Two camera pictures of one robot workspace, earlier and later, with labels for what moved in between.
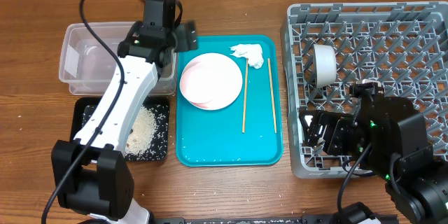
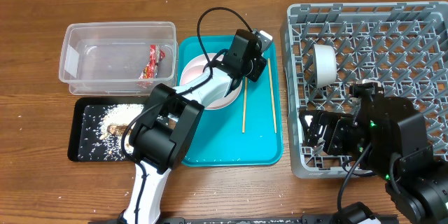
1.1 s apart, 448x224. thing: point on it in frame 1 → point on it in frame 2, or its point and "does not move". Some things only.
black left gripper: [185, 37] → [261, 63]
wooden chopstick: [273, 96] does not move
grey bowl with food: [325, 64] does not move
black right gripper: [333, 133] does not move
